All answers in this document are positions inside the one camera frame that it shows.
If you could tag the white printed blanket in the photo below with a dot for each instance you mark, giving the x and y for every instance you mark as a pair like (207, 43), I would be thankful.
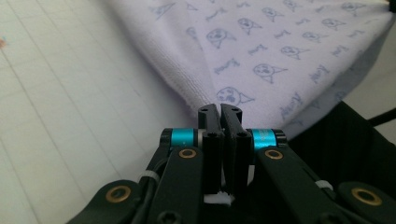
(280, 56)

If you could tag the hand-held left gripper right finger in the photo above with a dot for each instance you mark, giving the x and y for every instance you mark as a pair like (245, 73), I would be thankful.
(238, 146)

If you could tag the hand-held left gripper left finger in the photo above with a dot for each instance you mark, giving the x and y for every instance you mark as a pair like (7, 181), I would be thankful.
(211, 146)

